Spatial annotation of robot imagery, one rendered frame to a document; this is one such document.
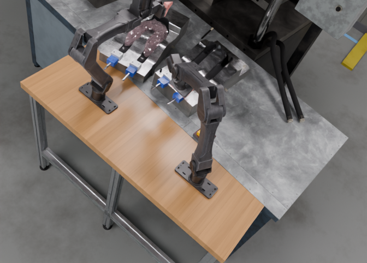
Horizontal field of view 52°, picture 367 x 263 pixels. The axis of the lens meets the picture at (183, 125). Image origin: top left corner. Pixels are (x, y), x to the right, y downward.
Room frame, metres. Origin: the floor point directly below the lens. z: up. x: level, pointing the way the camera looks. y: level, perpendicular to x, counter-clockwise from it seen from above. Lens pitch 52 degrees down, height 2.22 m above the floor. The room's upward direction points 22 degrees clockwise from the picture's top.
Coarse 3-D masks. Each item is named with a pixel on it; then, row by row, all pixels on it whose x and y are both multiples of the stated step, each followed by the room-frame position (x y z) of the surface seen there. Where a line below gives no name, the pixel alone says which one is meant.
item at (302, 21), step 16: (192, 0) 2.12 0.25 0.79; (224, 0) 2.25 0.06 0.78; (240, 0) 2.33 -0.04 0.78; (288, 0) 2.56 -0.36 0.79; (208, 16) 2.02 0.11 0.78; (224, 16) 2.08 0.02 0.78; (240, 16) 2.15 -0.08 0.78; (256, 16) 2.22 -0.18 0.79; (288, 16) 2.36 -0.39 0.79; (304, 16) 2.44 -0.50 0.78; (224, 32) 1.96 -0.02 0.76; (240, 32) 1.99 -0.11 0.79; (288, 32) 2.19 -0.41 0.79; (240, 48) 1.90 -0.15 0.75
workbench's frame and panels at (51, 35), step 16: (32, 0) 1.72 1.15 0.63; (32, 16) 1.73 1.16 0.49; (48, 16) 1.65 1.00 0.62; (32, 32) 1.73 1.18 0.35; (48, 32) 1.65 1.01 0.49; (64, 32) 1.58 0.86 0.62; (32, 48) 1.74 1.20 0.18; (48, 48) 1.66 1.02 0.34; (64, 48) 1.58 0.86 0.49; (48, 64) 1.66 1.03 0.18; (256, 224) 0.90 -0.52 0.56; (240, 240) 0.90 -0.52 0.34
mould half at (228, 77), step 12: (204, 48) 1.55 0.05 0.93; (192, 60) 1.47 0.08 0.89; (204, 60) 1.48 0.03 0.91; (216, 60) 1.50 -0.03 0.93; (228, 60) 1.61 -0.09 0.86; (240, 60) 1.65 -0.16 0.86; (156, 72) 1.29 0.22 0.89; (204, 72) 1.42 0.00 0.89; (228, 72) 1.45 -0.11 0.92; (240, 72) 1.51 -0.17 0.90; (156, 84) 1.28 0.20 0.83; (168, 84) 1.25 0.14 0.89; (216, 84) 1.38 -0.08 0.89; (228, 84) 1.44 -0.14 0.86; (168, 96) 1.24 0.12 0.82; (192, 96) 1.24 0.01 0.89; (216, 96) 1.37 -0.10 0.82; (180, 108) 1.20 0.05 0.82; (192, 108) 1.18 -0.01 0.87
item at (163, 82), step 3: (168, 72) 1.30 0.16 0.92; (165, 75) 1.27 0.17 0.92; (168, 75) 1.28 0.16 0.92; (159, 78) 1.25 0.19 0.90; (162, 78) 1.26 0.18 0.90; (165, 78) 1.27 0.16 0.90; (168, 78) 1.26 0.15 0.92; (159, 81) 1.23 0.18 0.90; (162, 81) 1.24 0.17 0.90; (165, 81) 1.25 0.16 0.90; (168, 81) 1.25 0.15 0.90; (159, 84) 1.22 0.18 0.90; (162, 84) 1.23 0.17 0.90; (165, 84) 1.23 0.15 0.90; (153, 87) 1.19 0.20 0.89; (162, 87) 1.22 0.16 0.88
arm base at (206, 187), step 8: (184, 160) 0.93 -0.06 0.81; (176, 168) 0.88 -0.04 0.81; (184, 168) 0.89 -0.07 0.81; (184, 176) 0.86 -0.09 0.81; (192, 176) 0.85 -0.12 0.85; (200, 176) 0.85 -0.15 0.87; (192, 184) 0.83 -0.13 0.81; (200, 184) 0.84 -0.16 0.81; (208, 184) 0.86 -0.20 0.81; (200, 192) 0.82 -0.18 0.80; (208, 192) 0.83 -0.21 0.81
